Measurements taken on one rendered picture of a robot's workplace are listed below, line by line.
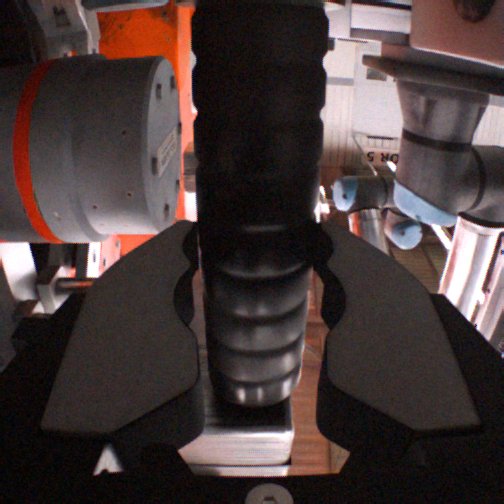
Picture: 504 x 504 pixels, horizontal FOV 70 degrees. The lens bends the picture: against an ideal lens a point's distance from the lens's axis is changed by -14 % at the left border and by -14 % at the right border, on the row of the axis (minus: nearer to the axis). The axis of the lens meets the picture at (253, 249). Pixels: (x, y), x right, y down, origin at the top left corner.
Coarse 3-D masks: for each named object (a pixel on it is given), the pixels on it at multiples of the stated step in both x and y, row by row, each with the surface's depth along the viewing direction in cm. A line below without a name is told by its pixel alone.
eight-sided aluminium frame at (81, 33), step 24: (48, 0) 39; (72, 0) 38; (48, 24) 41; (72, 24) 42; (96, 24) 45; (48, 48) 44; (72, 48) 45; (96, 48) 47; (48, 264) 49; (96, 264) 53
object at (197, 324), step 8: (200, 272) 32; (200, 280) 31; (200, 288) 30; (200, 296) 30; (200, 304) 29; (200, 312) 28; (192, 320) 27; (200, 320) 27; (192, 328) 27; (200, 328) 27; (200, 336) 26; (200, 344) 25
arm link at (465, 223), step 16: (496, 160) 59; (496, 176) 58; (496, 192) 59; (480, 208) 62; (496, 208) 62; (464, 224) 67; (480, 224) 64; (496, 224) 63; (464, 240) 69; (480, 240) 67; (448, 256) 75; (464, 256) 70; (480, 256) 68; (448, 272) 74; (464, 272) 71; (480, 272) 70; (448, 288) 75; (464, 288) 72; (480, 288) 73; (464, 304) 74
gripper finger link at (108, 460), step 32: (64, 320) 8; (32, 352) 7; (0, 384) 6; (32, 384) 6; (0, 416) 6; (32, 416) 6; (0, 448) 5; (32, 448) 5; (64, 448) 5; (96, 448) 5; (0, 480) 5; (32, 480) 5; (64, 480) 5
